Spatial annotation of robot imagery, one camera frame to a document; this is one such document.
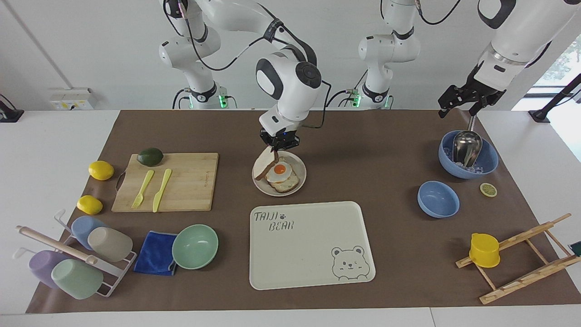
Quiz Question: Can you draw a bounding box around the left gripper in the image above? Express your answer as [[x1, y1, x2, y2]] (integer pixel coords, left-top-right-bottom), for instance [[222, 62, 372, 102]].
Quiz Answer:
[[438, 64, 507, 119]]

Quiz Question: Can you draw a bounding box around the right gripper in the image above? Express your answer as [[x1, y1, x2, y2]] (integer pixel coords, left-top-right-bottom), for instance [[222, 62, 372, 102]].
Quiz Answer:
[[260, 129, 300, 151]]

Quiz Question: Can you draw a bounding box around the toasted bread slice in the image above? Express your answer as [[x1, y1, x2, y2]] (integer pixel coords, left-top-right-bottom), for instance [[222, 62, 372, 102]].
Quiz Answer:
[[253, 147, 279, 181], [268, 169, 300, 194]]

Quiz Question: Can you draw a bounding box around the white round plate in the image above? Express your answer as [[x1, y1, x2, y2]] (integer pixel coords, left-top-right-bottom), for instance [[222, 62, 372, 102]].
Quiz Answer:
[[252, 151, 307, 197]]

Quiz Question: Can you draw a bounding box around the fried egg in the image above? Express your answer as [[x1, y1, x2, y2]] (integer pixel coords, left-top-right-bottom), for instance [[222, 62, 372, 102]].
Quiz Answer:
[[266, 161, 292, 184]]

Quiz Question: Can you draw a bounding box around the metal scoop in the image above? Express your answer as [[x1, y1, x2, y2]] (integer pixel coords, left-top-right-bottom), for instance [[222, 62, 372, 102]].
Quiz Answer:
[[452, 115, 483, 168]]

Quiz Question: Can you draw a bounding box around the large blue bowl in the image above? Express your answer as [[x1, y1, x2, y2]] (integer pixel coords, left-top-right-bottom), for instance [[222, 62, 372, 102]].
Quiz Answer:
[[438, 130, 499, 179]]

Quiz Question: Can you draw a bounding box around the black stand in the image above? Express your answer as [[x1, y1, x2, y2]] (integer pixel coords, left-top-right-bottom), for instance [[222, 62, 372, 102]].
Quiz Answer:
[[528, 73, 581, 124], [0, 94, 25, 124]]

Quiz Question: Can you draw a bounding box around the small blue bowl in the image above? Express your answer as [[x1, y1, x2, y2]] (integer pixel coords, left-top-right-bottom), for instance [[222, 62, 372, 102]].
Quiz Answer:
[[417, 181, 461, 219]]

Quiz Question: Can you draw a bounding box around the wooden cutting board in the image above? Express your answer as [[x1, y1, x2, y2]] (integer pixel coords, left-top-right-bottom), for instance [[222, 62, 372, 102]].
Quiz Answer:
[[112, 153, 219, 213]]

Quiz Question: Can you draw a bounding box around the cream tray with bear print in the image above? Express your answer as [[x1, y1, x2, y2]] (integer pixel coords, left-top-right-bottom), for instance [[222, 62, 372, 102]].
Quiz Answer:
[[249, 201, 377, 291]]

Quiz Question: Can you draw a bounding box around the yellow-green plastic knife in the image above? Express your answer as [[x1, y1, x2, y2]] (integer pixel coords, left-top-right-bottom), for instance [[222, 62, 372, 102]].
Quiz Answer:
[[152, 168, 173, 213]]

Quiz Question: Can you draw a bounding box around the dark green lime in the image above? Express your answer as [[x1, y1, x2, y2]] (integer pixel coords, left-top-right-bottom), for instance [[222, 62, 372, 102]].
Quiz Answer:
[[137, 148, 164, 168]]

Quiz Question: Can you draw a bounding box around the green bowl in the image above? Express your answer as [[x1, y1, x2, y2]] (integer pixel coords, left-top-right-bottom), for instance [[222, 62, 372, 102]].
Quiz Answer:
[[171, 224, 219, 270]]

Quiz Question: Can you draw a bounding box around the yellow-green plastic fork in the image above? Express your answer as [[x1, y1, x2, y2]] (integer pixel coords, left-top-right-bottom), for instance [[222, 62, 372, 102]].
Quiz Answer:
[[131, 170, 155, 210]]

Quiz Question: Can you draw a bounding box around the blue cloth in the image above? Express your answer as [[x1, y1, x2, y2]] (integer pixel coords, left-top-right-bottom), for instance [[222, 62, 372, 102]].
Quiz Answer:
[[133, 231, 179, 277]]

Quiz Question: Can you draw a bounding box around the yellow lemon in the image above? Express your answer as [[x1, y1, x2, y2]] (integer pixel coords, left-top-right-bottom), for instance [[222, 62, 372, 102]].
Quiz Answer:
[[76, 195, 103, 216], [88, 161, 115, 181]]

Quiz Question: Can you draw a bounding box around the wooden folding rack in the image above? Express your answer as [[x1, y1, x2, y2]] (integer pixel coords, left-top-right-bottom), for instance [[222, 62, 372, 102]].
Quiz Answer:
[[456, 213, 581, 305]]

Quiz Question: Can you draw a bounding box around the beige plastic cup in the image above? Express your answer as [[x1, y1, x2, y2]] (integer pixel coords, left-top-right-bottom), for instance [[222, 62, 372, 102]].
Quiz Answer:
[[87, 227, 134, 263]]

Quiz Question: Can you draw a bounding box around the blue plastic cup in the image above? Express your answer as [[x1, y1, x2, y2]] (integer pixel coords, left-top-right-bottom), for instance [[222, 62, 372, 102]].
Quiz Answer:
[[71, 215, 108, 250]]

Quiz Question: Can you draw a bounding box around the green plastic cup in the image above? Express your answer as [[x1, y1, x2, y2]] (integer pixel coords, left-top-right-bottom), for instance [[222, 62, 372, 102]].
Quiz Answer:
[[50, 259, 105, 301]]

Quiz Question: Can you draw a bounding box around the purple plastic cup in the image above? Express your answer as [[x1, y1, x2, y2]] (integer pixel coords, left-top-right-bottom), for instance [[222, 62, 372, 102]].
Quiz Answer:
[[29, 250, 69, 290]]

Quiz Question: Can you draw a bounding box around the yellow cup with handle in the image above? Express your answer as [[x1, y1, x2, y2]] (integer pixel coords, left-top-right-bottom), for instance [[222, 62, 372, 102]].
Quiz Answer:
[[468, 233, 501, 268]]

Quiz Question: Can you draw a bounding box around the white wall socket box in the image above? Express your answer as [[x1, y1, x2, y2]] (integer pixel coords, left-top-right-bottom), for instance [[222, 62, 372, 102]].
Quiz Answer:
[[49, 87, 98, 111]]

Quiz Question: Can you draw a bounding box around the white wire cup rack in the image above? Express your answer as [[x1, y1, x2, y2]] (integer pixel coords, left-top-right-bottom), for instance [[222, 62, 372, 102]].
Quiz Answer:
[[13, 209, 138, 298]]

